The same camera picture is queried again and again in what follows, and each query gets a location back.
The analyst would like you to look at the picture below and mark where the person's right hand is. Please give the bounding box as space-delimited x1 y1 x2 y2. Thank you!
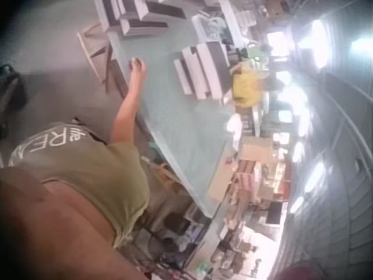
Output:
128 57 149 84

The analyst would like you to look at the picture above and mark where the stack of white dark boxes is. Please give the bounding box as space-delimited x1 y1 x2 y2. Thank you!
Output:
173 41 234 102
98 0 188 37

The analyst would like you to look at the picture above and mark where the green table mat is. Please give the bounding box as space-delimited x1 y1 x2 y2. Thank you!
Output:
107 29 235 219

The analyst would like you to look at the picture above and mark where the clear plastic bin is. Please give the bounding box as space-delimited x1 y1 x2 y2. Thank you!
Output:
191 13 234 44

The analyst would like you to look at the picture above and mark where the yellow bag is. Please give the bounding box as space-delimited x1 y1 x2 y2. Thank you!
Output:
230 64 272 106

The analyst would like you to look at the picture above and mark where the black bag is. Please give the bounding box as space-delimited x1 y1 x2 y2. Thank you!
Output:
0 64 29 112

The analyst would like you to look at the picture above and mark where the heap of cardboard boxes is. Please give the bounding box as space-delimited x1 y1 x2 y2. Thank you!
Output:
208 136 282 205

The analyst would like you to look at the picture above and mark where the cluttered low shelf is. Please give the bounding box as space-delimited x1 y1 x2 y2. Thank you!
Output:
136 201 263 275

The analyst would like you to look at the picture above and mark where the wooden trestle frame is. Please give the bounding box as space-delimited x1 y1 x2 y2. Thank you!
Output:
76 22 115 88

